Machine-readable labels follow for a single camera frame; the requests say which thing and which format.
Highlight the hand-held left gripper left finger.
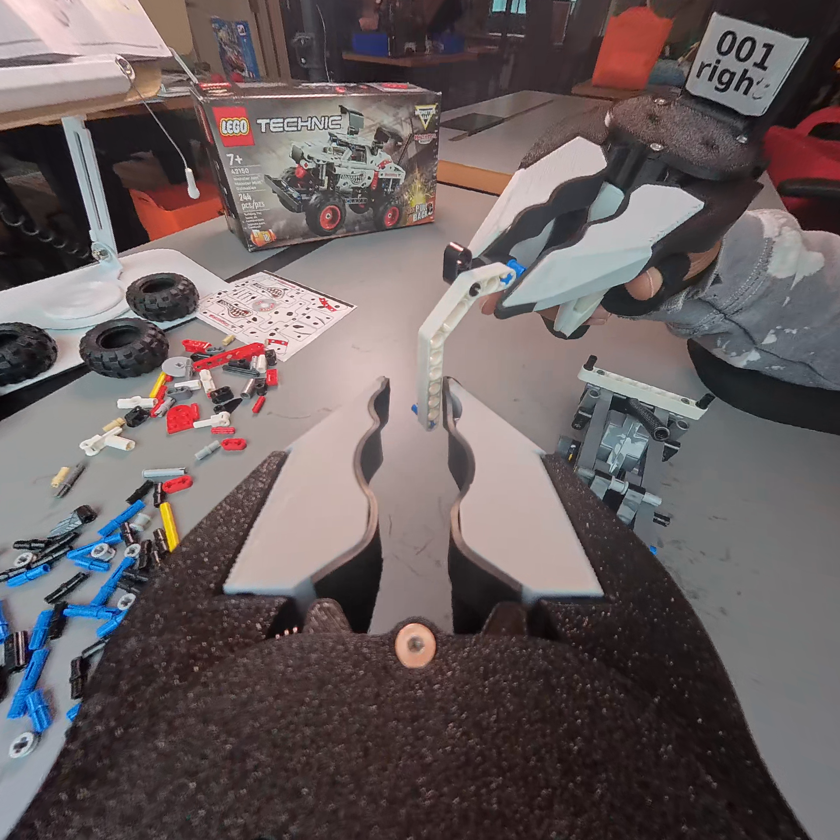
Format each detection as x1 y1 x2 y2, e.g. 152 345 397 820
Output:
223 377 391 598

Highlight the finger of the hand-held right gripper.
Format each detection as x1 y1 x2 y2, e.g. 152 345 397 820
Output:
468 135 609 265
494 182 707 322

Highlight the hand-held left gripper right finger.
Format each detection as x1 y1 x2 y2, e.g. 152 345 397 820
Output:
444 376 605 602

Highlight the grey black toy chassis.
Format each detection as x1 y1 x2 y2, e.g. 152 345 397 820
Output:
556 354 716 555

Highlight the white bent toy beam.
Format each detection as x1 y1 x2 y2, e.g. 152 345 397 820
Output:
415 241 526 433

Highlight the building instruction booklet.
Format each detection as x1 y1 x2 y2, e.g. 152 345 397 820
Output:
0 0 173 60

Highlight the person's right forearm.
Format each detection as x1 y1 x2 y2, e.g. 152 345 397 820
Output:
640 209 840 391

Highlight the grey desk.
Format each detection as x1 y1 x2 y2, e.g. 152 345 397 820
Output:
0 177 840 840

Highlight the person's right hand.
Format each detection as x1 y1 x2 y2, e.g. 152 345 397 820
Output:
586 269 660 328

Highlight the adjoining grey table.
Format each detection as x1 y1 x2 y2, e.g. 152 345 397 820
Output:
436 88 614 196

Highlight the orange bag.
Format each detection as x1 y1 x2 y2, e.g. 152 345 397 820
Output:
592 7 675 89

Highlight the red chair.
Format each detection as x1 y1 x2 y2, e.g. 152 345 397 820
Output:
761 108 840 198

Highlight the pile of blue black pins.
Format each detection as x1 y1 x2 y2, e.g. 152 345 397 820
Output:
0 499 181 736

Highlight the pile of red white pieces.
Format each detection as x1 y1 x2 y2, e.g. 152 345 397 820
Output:
51 335 280 500

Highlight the toy sticker sheet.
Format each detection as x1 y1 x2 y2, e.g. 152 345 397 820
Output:
196 270 357 363

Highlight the black toy tyre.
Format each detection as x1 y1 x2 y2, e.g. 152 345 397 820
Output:
79 318 170 379
0 322 59 387
125 272 200 322

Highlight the black toy set box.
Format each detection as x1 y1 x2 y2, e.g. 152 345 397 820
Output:
190 80 442 253

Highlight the orange storage bin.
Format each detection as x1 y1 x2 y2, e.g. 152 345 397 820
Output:
128 180 227 240

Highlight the blue toy set box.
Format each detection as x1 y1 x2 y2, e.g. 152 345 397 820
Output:
210 16 258 81

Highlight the white book stand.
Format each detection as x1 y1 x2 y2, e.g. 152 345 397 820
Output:
0 52 227 398

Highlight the white-tipped page holder wire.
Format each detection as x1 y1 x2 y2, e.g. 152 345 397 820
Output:
115 56 201 200

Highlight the black coiled cord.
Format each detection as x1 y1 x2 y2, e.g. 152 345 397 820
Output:
0 174 93 263

